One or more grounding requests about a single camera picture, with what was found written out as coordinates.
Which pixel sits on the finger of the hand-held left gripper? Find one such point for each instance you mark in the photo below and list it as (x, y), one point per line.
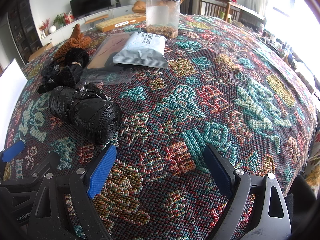
(12, 151)

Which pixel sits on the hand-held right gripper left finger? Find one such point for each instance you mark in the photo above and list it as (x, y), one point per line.
(101, 173)

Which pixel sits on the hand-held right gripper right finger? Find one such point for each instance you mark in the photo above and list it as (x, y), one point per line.
(218, 173)

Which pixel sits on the black trash bag roll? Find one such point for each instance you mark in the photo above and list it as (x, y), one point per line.
(87, 112)

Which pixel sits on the white cardboard box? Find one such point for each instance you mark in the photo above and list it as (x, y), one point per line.
(11, 87)

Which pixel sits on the black fuzzy cloth bundle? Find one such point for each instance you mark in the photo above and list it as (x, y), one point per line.
(65, 70)

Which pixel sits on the clear bag with brown sheet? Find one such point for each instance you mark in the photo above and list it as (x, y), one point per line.
(105, 57)

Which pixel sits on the brown knitted cloth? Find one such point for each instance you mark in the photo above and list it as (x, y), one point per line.
(75, 40)

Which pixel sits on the grey wet wipes packet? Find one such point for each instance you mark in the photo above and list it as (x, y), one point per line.
(142, 50)

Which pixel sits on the colourful woven patterned blanket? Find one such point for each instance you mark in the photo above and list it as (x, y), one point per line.
(200, 105)

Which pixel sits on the brown cardboard box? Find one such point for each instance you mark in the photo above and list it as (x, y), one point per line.
(46, 47)

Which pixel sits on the black glass display cabinet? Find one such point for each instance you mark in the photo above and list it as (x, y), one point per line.
(22, 30)

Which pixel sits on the round white vase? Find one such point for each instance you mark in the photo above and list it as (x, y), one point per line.
(52, 29)

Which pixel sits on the red flowers in vase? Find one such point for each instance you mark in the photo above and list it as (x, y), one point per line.
(44, 26)

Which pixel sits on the green plant with red decoration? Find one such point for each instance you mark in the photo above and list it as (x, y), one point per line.
(62, 20)

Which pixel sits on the pile of small bottles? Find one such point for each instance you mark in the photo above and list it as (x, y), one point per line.
(275, 40)

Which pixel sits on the white television cabinet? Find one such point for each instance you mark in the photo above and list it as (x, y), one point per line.
(82, 23)

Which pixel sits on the flat yellow box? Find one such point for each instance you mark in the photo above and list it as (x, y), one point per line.
(120, 22)

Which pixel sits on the wooden bench with metal legs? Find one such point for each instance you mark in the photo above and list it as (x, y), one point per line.
(96, 18)

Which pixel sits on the wooden slatted rack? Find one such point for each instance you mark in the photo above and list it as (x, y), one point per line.
(225, 7)

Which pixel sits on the black flat television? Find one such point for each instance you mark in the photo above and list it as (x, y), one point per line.
(90, 2)

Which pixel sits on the clear jar with black lid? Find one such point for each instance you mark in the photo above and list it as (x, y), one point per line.
(162, 15)

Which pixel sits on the orange lounge chair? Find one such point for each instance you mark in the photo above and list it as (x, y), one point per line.
(140, 6)

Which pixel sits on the small green potted plant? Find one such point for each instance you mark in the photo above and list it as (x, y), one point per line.
(117, 1)

